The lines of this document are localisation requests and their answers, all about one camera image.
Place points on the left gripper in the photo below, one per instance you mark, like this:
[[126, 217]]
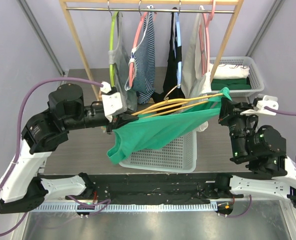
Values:
[[119, 120]]

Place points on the grey tank top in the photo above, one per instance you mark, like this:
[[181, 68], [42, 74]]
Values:
[[121, 60]]

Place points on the white basket with clothes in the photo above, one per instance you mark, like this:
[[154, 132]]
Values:
[[254, 76]]

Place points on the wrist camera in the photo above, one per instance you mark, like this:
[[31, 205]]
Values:
[[259, 106], [114, 102]]

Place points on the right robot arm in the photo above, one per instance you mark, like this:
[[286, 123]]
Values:
[[262, 149]]

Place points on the white tank top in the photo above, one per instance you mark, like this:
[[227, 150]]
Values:
[[193, 83]]

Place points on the lime green hanger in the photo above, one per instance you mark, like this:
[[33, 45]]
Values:
[[114, 35]]

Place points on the white slotted cable duct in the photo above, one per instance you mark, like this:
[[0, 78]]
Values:
[[124, 208]]

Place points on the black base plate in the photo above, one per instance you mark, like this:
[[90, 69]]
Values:
[[159, 188]]

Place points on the wooden clothes rack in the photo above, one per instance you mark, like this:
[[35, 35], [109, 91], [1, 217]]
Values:
[[232, 7]]

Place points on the yellow hanger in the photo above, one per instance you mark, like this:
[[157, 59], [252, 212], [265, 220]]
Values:
[[169, 106]]

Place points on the white empty basket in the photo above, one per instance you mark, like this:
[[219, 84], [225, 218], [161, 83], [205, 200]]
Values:
[[179, 156]]

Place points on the green tank top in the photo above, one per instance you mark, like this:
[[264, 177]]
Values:
[[156, 132]]

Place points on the light pink hanger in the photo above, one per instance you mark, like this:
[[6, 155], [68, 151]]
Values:
[[204, 38]]

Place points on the folded green cloth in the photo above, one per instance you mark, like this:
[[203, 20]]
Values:
[[231, 84]]

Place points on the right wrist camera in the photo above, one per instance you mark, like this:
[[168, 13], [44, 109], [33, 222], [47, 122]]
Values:
[[259, 106]]

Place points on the folded white cloth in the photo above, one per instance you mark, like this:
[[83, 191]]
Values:
[[231, 71]]

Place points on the blue striped tank top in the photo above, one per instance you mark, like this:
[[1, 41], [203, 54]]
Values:
[[144, 67]]

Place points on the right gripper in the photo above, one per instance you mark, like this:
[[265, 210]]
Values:
[[228, 113]]

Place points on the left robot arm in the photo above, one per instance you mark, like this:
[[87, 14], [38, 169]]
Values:
[[23, 190]]

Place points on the black tank top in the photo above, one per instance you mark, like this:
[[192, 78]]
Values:
[[170, 88]]

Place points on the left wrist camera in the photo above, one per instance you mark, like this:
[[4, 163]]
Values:
[[114, 102]]

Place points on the light blue hanger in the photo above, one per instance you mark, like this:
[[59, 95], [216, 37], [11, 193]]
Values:
[[178, 48]]

